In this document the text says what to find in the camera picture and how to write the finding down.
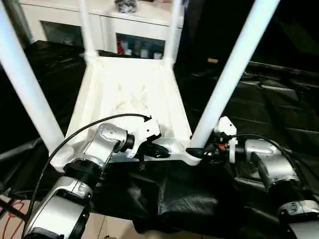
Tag shiny object on cabinet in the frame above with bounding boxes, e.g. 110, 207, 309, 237
114, 0, 138, 13

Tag white plastic table top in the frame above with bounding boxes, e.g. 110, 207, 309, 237
49, 52, 202, 175

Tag white cabinet with glass doors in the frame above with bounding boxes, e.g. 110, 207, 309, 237
19, 0, 185, 61

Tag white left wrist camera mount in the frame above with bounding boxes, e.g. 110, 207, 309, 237
126, 116, 163, 159

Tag black mat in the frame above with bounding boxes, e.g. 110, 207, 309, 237
0, 39, 319, 237

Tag black metal frame bars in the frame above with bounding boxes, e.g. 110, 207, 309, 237
0, 193, 28, 223

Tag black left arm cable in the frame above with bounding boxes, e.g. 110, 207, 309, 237
21, 113, 153, 226

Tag blue and white box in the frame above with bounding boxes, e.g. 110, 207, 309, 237
24, 9, 35, 43

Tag white plastic table leg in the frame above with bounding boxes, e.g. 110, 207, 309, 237
162, 0, 184, 67
190, 0, 282, 150
0, 4, 66, 153
79, 0, 97, 61

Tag black backdrop cloth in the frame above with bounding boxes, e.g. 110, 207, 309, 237
179, 0, 319, 73

